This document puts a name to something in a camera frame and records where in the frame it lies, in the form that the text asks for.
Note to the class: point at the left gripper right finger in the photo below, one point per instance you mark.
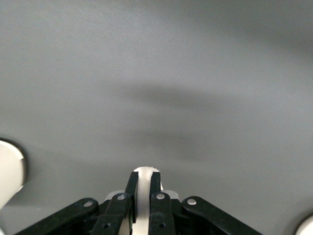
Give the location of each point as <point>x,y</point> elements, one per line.
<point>161,215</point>

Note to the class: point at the round cream plate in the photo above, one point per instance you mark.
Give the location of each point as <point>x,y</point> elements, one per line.
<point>9,171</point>

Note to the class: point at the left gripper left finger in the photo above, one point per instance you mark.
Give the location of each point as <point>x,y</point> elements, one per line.
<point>110,215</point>

